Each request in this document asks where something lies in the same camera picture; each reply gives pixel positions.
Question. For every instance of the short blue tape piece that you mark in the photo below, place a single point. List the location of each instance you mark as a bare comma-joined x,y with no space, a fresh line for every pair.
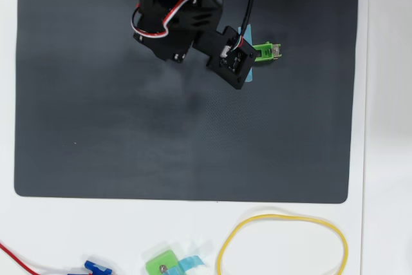
190,261

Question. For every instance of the dark grey textured mat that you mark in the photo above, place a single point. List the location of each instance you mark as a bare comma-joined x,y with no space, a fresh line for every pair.
161,143

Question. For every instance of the long blue masking tape strip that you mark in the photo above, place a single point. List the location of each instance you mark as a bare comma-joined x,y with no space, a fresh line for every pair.
250,35

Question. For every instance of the green battery holder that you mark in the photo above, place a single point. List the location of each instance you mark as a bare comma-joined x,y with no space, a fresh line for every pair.
275,51

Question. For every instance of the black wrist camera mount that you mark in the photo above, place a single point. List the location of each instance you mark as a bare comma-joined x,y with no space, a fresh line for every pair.
231,69

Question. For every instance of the green printed block with screw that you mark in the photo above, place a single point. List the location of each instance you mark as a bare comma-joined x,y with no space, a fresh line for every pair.
161,262

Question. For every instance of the yellow rubber band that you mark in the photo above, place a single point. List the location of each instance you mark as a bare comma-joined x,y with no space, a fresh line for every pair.
273,215

